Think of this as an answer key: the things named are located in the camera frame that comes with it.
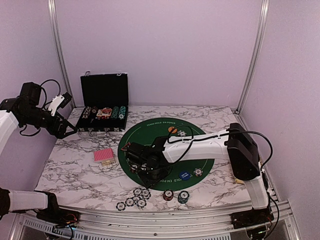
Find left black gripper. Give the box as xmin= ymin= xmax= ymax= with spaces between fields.
xmin=21 ymin=106 xmax=77 ymax=139

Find brown chip stack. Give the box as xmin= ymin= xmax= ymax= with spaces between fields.
xmin=162 ymin=189 xmax=174 ymax=201

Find blue small blind button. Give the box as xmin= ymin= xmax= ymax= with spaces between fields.
xmin=179 ymin=171 xmax=191 ymax=181

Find triangular all-in button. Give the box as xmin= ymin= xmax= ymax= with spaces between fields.
xmin=120 ymin=142 xmax=131 ymax=152

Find teal chip stack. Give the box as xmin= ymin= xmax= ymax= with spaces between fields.
xmin=177 ymin=190 xmax=190 ymax=204

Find red playing card deck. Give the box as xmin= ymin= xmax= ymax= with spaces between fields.
xmin=93 ymin=148 xmax=116 ymax=167

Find orange round dealer button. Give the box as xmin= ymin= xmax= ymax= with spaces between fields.
xmin=168 ymin=126 xmax=175 ymax=133

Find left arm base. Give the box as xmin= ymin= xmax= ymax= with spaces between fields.
xmin=36 ymin=208 xmax=80 ymax=229

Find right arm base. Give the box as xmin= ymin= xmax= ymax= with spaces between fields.
xmin=230 ymin=209 xmax=275 ymax=229

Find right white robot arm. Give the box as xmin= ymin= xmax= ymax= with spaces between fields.
xmin=121 ymin=122 xmax=270 ymax=224

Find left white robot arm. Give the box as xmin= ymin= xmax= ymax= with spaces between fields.
xmin=0 ymin=82 xmax=78 ymax=223

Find scattered blue ten chip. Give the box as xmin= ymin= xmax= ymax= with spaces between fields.
xmin=125 ymin=197 xmax=135 ymax=207
xmin=133 ymin=187 xmax=143 ymax=196
xmin=116 ymin=201 xmax=126 ymax=211
xmin=132 ymin=196 xmax=141 ymax=203
xmin=136 ymin=199 xmax=147 ymax=208

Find blue beige chips in case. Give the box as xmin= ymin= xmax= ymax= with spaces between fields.
xmin=81 ymin=106 xmax=92 ymax=119

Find brown hundred chips in case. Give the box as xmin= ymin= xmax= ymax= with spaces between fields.
xmin=91 ymin=106 xmax=98 ymax=114

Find round green poker mat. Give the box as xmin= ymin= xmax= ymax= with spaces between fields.
xmin=117 ymin=117 xmax=215 ymax=191

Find card deck in case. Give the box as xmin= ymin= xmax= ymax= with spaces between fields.
xmin=96 ymin=107 xmax=112 ymax=119

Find black poker chip case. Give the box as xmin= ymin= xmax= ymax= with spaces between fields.
xmin=76 ymin=72 xmax=129 ymax=132

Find green chip row in case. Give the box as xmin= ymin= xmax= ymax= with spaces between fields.
xmin=110 ymin=106 xmax=120 ymax=120

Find teal chip row in case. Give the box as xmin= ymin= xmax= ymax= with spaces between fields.
xmin=118 ymin=106 xmax=126 ymax=120

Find woven bamboo mat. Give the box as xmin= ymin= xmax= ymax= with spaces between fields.
xmin=234 ymin=177 xmax=245 ymax=185

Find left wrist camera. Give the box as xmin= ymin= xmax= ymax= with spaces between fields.
xmin=47 ymin=92 xmax=72 ymax=117

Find chrome case handle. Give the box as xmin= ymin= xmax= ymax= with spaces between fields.
xmin=88 ymin=128 xmax=110 ymax=137

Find left aluminium frame post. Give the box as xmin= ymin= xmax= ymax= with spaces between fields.
xmin=47 ymin=0 xmax=73 ymax=96

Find aluminium frame post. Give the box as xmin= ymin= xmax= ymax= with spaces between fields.
xmin=47 ymin=0 xmax=73 ymax=96
xmin=235 ymin=0 xmax=270 ymax=115

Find front aluminium rail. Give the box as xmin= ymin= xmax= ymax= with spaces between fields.
xmin=8 ymin=201 xmax=301 ymax=240

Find right aluminium frame post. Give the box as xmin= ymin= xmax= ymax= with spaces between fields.
xmin=235 ymin=0 xmax=270 ymax=115

